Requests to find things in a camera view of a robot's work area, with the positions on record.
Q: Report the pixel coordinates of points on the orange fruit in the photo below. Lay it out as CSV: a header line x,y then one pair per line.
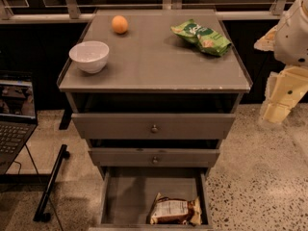
x,y
120,24

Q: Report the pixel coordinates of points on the green chip bag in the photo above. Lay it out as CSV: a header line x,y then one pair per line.
x,y
207,40

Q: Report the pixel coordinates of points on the brown chip bag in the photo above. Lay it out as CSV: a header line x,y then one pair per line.
x,y
166,210

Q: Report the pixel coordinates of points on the black stand leg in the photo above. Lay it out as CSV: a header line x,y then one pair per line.
x,y
40,214

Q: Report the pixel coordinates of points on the grey open bottom drawer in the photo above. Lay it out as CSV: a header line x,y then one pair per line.
x,y
128,195

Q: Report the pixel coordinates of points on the grey middle drawer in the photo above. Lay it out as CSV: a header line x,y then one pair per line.
x,y
153,157

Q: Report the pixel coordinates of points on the grey drawer cabinet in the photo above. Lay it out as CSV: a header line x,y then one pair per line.
x,y
152,71

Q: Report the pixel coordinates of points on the metal window railing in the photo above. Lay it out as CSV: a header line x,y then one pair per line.
x,y
78,11

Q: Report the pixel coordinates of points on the grey top drawer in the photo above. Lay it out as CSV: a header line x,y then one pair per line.
x,y
153,126

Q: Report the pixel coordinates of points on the black laptop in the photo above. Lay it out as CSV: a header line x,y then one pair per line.
x,y
18,117

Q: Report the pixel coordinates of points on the white ceramic bowl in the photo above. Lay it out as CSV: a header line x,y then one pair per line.
x,y
90,56

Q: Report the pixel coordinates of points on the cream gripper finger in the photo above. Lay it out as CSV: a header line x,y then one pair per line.
x,y
266,42
283,91

